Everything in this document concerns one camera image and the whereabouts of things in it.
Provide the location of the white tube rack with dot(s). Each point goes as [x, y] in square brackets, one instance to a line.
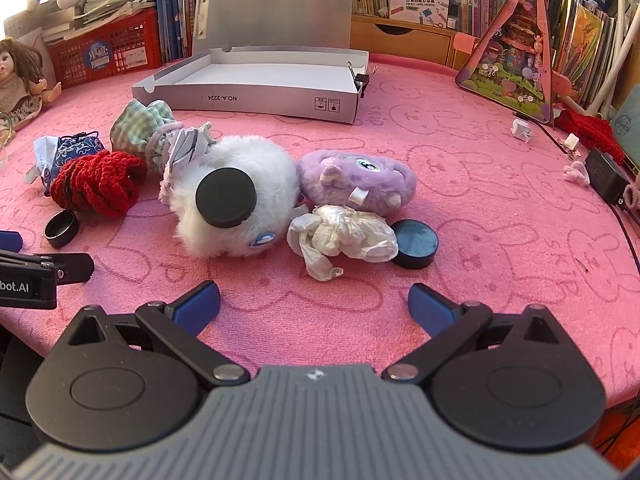
[627, 0]

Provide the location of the row of picture books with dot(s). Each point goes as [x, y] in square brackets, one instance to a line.
[585, 45]

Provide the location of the white lace scrunchie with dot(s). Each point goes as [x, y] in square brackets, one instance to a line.
[340, 235]

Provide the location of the brown-haired doll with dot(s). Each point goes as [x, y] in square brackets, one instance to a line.
[20, 90]

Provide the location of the small white paper piece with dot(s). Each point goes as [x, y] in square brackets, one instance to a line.
[522, 130]

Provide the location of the clear glass mug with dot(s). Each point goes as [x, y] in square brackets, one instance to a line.
[4, 140]

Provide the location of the lined paper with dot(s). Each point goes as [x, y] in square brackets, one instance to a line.
[187, 145]

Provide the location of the green checked cloth bundle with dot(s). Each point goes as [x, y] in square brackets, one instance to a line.
[135, 125]

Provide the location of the teal box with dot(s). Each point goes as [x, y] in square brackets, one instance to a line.
[627, 120]

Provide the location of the black round disc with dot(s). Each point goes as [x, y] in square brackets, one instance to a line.
[225, 197]
[415, 242]

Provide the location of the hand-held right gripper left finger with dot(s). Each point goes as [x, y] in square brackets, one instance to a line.
[197, 307]

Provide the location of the black binder clip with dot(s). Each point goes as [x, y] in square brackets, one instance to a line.
[361, 81]

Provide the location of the small pink fuzzy toy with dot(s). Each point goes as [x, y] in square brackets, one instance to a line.
[576, 172]

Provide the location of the white plush toy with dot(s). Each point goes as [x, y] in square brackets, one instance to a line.
[265, 165]

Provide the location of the row of blue books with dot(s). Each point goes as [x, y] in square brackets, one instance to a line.
[175, 10]

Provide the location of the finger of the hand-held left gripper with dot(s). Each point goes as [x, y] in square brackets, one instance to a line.
[75, 266]
[9, 241]

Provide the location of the white printed carton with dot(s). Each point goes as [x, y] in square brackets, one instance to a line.
[417, 2]

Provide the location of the black power adapter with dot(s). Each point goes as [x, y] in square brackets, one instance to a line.
[605, 175]

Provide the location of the pink triangular diorama house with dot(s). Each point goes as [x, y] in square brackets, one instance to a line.
[510, 60]

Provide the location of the grey cardboard file box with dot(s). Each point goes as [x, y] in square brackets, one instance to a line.
[270, 10]

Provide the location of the pink bunny-print table cloth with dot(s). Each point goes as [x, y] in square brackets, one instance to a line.
[500, 235]

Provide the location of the red plastic crate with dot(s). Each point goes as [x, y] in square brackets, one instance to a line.
[125, 35]

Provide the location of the wooden drawer organizer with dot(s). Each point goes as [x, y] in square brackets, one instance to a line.
[400, 42]

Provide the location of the purple plush toy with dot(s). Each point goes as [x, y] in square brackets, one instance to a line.
[350, 180]

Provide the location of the red knitted yarn piece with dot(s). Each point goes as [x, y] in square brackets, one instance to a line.
[95, 185]

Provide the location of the red knitted cloth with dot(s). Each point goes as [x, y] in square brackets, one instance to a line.
[590, 130]

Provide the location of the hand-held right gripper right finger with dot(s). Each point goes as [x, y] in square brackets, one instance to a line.
[430, 310]

